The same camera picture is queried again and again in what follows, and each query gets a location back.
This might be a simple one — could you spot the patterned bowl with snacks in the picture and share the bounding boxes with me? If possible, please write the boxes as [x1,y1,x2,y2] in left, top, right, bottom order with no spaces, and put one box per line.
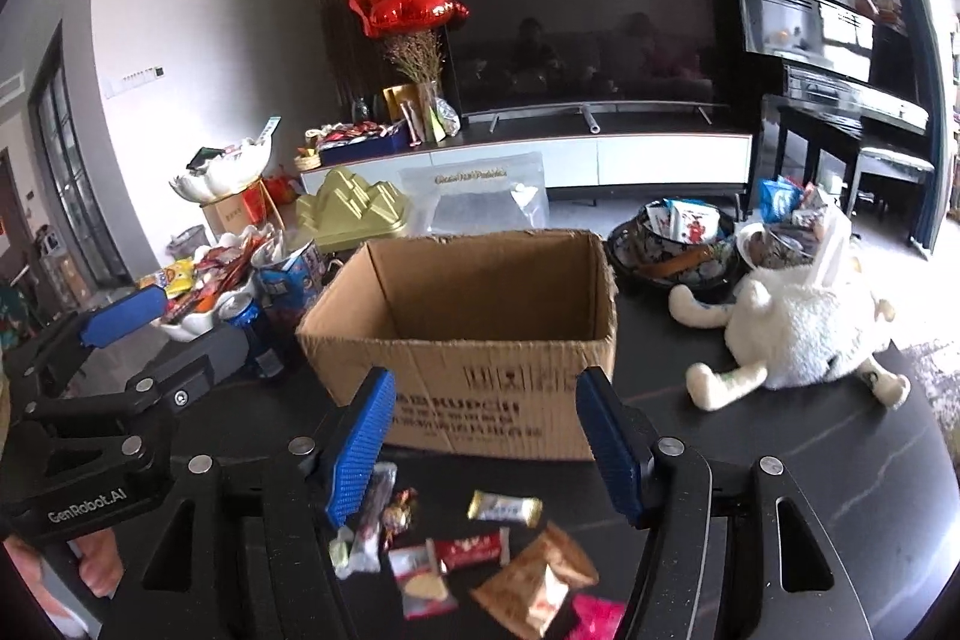
[606,199,743,290]

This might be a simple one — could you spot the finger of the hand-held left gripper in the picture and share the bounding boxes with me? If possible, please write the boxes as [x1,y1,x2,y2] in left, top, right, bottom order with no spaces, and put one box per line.
[0,285,170,402]
[22,329,250,442]

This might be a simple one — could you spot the black upright piano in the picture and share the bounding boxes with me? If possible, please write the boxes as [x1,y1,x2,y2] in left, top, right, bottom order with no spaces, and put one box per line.
[720,0,931,251]

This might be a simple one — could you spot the black framed glass door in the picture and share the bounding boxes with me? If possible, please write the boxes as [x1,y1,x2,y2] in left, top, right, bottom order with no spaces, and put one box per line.
[30,25,130,305]

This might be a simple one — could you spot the black piano bench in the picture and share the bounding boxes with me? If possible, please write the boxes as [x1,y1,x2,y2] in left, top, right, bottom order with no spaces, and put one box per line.
[847,145,937,223]

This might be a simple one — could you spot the small cardboard carton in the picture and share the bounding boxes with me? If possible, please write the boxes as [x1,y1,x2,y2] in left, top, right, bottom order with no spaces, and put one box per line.
[199,190,271,244]

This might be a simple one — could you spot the white packet with cracker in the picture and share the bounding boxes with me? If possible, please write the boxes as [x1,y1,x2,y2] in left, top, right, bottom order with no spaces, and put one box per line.
[386,544,458,620]

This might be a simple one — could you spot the black curved television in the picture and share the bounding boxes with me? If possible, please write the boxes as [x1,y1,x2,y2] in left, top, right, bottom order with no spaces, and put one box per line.
[435,0,733,133]

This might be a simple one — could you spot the person's left hand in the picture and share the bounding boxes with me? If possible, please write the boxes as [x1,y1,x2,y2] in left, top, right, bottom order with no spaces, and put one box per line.
[0,526,125,640]

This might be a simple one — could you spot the brown cardboard box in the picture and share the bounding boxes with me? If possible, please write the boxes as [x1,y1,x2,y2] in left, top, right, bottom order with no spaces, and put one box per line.
[296,229,620,462]

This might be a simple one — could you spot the red gold candy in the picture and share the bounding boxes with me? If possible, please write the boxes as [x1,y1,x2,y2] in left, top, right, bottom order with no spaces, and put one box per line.
[381,488,419,551]

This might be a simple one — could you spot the white plush toy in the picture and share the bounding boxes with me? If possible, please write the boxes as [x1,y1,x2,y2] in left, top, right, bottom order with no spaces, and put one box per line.
[667,235,912,413]

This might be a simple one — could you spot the white lotus bowl on stand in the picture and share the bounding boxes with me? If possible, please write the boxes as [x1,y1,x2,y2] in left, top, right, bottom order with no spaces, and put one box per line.
[169,134,272,200]

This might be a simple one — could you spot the blue drink can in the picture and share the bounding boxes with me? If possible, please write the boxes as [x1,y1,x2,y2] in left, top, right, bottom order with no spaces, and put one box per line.
[221,295,286,378]

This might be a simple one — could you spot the blue snack canister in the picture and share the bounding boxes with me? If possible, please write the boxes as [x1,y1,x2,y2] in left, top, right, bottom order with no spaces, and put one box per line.
[251,235,327,333]

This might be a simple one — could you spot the white plastic bag with snacks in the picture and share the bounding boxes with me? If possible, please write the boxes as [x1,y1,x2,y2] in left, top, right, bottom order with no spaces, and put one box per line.
[735,175,856,289]

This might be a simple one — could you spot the white lotus bowl with snacks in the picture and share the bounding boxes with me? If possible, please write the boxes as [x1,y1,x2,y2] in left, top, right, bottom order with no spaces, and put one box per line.
[154,224,290,342]

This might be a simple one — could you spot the dried flowers in glass vase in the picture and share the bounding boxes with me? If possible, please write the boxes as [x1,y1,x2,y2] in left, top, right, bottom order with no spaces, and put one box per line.
[382,31,451,143]

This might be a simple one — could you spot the clear candy stick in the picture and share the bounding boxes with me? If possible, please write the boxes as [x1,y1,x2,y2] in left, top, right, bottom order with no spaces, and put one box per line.
[330,461,397,579]

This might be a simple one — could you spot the red snack packet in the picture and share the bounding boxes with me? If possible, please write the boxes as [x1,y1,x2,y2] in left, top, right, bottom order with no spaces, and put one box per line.
[427,527,511,573]

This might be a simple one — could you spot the red heart foil balloon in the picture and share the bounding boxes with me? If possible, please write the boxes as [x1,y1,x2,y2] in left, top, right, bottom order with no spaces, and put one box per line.
[349,0,410,39]
[371,0,472,37]

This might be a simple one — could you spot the blue tray of candies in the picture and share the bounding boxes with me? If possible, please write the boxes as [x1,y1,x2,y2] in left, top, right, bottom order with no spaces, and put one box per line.
[304,121,412,167]

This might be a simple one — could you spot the gold gift bag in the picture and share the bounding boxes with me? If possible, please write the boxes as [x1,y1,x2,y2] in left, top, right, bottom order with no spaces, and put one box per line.
[382,83,421,125]

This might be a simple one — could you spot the clear zip bag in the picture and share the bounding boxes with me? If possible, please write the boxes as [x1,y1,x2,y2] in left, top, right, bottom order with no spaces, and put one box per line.
[397,151,550,236]

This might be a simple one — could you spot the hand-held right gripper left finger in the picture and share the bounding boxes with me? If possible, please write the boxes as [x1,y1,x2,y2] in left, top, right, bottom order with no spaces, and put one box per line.
[101,368,397,640]

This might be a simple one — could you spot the gold mountain shaped tin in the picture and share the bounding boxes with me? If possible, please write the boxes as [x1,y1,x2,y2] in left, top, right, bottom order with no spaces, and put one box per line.
[295,165,412,251]

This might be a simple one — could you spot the pink snack packet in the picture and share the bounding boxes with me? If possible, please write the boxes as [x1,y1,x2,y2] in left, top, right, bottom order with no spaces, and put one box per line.
[562,595,627,640]

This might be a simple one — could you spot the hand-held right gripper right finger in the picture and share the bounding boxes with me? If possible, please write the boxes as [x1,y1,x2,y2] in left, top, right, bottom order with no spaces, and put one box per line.
[576,366,875,640]

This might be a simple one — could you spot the silver foil wrap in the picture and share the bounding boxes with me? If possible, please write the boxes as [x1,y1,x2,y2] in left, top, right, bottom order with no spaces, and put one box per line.
[431,96,460,139]

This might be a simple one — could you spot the gold white candy bar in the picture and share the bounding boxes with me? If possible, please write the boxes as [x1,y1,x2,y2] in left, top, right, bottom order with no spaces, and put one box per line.
[466,490,543,528]

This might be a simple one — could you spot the white black tv stand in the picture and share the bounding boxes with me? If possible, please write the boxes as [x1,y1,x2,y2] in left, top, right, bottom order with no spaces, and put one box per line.
[300,111,753,208]

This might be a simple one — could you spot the brown snack packet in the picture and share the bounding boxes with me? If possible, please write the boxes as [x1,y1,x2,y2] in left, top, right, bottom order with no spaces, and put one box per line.
[470,520,599,639]

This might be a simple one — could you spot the yellow snack packet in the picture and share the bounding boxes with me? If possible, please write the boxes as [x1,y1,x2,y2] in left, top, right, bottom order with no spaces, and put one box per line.
[161,261,197,300]

